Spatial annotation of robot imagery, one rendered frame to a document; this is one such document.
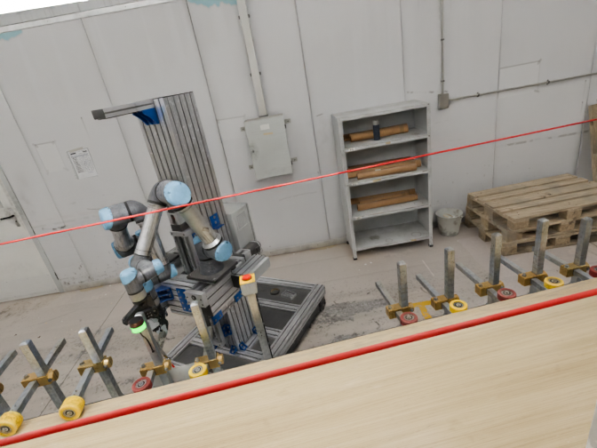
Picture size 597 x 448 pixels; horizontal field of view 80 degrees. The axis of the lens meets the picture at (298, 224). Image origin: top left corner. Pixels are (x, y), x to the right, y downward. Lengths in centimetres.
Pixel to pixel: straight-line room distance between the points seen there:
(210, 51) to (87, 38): 116
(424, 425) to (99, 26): 404
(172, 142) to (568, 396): 211
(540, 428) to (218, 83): 359
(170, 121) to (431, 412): 185
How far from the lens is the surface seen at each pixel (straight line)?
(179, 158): 220
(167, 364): 195
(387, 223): 445
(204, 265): 216
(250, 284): 164
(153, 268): 185
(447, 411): 148
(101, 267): 499
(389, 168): 381
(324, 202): 419
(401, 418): 144
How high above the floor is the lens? 205
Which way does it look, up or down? 23 degrees down
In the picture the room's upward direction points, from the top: 10 degrees counter-clockwise
